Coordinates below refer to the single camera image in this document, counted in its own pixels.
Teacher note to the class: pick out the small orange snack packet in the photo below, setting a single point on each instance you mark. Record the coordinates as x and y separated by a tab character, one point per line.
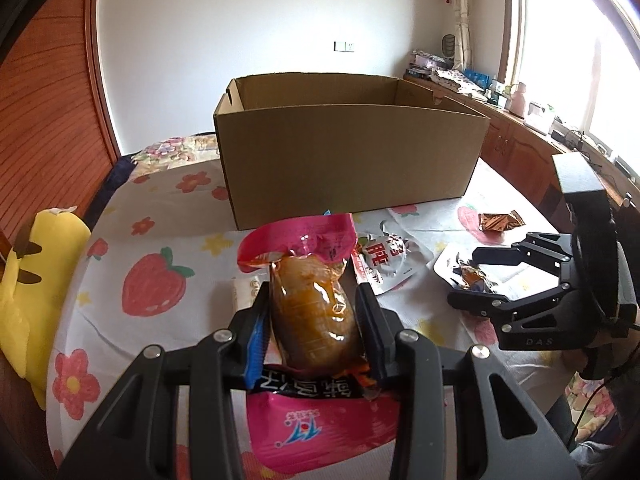
472	277

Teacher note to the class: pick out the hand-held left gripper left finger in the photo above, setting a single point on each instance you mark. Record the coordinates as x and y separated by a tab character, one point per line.
256	345

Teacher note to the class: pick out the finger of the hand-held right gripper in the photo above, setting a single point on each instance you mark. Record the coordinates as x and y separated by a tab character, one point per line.
520	252
500	307

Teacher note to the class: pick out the floral bed blanket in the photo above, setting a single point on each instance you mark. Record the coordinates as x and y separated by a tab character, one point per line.
170	150

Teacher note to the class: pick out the brown cardboard box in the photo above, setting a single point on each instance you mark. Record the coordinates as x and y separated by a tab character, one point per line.
350	160

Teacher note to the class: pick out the wooden slatted wardrobe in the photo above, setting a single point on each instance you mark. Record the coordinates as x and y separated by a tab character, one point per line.
45	110

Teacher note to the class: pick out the grey oval fan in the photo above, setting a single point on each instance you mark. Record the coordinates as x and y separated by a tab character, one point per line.
448	46

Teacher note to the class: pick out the tissue box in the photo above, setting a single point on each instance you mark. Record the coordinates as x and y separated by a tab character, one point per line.
540	117

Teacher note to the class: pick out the pink bottle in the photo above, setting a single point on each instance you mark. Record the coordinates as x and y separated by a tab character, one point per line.
518	97

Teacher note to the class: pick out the black desktop device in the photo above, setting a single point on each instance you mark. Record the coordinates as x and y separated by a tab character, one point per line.
567	137

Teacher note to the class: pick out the long silver snack packet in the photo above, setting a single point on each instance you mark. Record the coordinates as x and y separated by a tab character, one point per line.
245	295

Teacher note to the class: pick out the crumpled silver snack packet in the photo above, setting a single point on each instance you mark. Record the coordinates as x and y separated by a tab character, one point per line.
447	257

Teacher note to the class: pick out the pink bread packet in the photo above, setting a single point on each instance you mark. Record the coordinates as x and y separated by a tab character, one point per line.
315	310

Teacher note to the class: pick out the yellow plush toy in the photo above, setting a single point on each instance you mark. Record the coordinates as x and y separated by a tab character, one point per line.
35	280

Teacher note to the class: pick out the white red-print snack packet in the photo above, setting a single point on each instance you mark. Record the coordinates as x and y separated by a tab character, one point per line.
387	262

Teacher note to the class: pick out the wood-framed window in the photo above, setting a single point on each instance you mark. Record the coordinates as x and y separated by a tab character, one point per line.
575	50

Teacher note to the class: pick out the patterned beige curtain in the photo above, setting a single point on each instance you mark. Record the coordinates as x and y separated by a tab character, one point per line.
462	20

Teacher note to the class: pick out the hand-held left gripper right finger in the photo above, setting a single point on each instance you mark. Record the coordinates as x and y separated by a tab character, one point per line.
372	340

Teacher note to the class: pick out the white wall switch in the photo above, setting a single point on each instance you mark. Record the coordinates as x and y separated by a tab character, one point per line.
344	46

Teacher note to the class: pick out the small brown snack packet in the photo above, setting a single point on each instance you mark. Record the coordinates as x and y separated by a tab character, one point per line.
500	221

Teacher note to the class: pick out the dark blue blanket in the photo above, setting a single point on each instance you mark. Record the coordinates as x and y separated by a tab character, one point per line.
107	190

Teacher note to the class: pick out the low wooden cabinet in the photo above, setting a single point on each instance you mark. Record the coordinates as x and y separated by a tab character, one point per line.
515	145

